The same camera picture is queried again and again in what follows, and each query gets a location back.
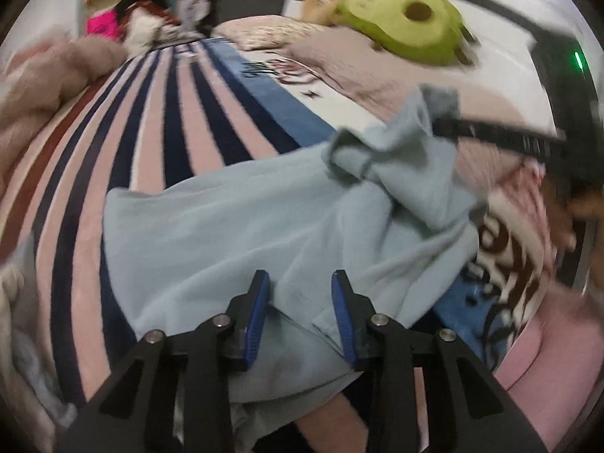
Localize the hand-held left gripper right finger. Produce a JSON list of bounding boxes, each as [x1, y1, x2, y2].
[[330, 270, 548, 453]]

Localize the brown plush toy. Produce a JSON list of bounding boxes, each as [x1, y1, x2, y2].
[[302, 0, 352, 24]]

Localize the white plush toy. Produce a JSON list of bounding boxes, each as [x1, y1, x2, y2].
[[123, 12, 163, 55]]

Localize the pink fluffy blanket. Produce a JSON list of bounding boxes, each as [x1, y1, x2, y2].
[[0, 33, 128, 185]]

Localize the pink navy striped blanket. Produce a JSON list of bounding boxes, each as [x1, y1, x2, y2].
[[0, 40, 341, 407]]

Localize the floral pillow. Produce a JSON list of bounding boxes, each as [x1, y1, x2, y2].
[[212, 15, 326, 52]]

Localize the person's right hand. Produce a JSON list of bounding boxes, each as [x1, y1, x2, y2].
[[542, 174, 604, 253]]

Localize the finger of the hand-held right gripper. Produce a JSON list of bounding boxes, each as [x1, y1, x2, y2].
[[425, 0, 574, 41], [431, 118, 567, 159]]

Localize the dark red clothes pile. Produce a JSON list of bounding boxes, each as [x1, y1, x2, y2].
[[116, 0, 182, 26]]

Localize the green avocado plush toy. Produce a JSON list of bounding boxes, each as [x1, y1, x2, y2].
[[333, 0, 479, 67]]

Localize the bright pink bag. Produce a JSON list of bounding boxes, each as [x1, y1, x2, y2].
[[86, 12, 119, 39]]

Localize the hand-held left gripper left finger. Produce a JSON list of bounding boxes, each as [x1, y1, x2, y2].
[[59, 270, 272, 453]]

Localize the light blue pants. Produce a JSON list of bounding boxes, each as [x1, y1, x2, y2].
[[101, 84, 487, 453]]

